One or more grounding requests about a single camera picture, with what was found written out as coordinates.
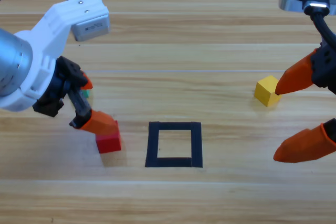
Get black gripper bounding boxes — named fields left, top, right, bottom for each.
left=272, top=41, right=336, bottom=164
left=31, top=56, right=119, bottom=135

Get yellow wooden block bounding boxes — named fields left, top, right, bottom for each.
left=254, top=75, right=283, bottom=108

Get red wooden block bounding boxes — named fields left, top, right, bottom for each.
left=94, top=120, right=122, bottom=154

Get black tape square outline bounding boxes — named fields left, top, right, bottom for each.
left=145, top=121, right=203, bottom=168

